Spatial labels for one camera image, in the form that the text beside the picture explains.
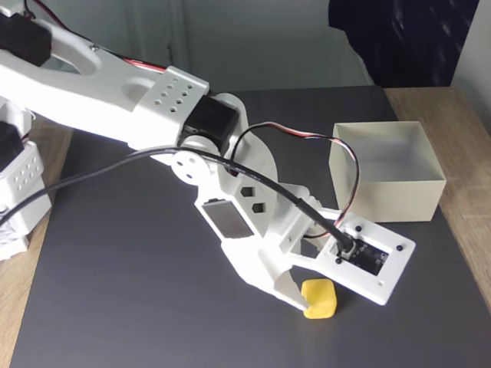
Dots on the dark hanging cloth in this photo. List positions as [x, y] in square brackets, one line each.
[403, 38]

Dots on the dark grey table mat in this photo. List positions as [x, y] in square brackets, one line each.
[153, 306]

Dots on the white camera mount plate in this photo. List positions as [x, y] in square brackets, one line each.
[383, 283]

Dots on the white open box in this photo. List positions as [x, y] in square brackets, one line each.
[403, 199]

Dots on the yellow cube block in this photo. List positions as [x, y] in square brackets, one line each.
[322, 299]

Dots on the small metal door fitting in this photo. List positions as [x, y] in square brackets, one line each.
[170, 51]

